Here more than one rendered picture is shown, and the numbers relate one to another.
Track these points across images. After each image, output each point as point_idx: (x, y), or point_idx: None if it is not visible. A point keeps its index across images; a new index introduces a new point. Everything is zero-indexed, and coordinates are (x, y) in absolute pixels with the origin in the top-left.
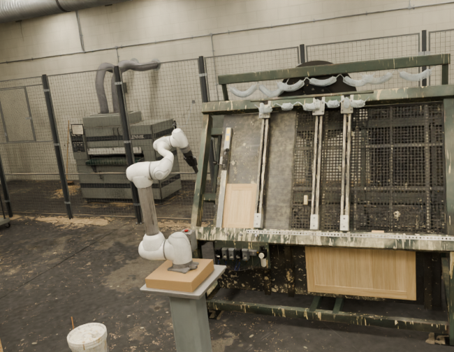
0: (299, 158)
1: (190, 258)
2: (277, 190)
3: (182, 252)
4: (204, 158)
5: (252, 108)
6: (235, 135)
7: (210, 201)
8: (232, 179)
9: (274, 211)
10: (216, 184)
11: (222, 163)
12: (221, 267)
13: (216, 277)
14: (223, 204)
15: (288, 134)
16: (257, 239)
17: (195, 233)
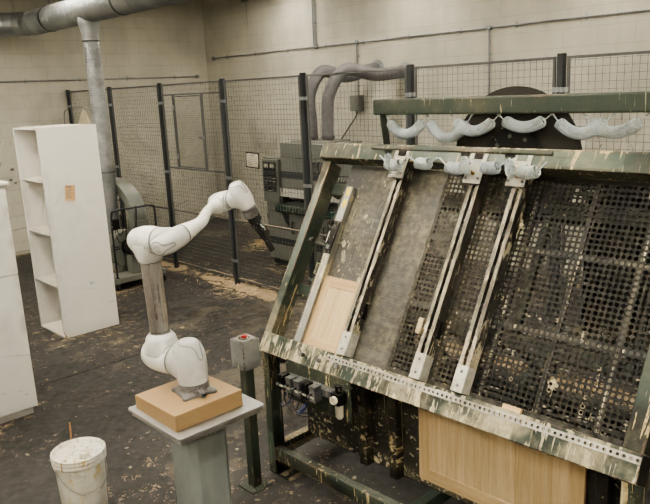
0: (432, 254)
1: (199, 380)
2: (388, 300)
3: (185, 369)
4: (309, 230)
5: (383, 160)
6: (357, 199)
7: (306, 298)
8: (336, 270)
9: (374, 334)
10: None
11: (326, 242)
12: (255, 404)
13: (232, 418)
14: (313, 306)
15: (427, 210)
16: (337, 372)
17: (257, 343)
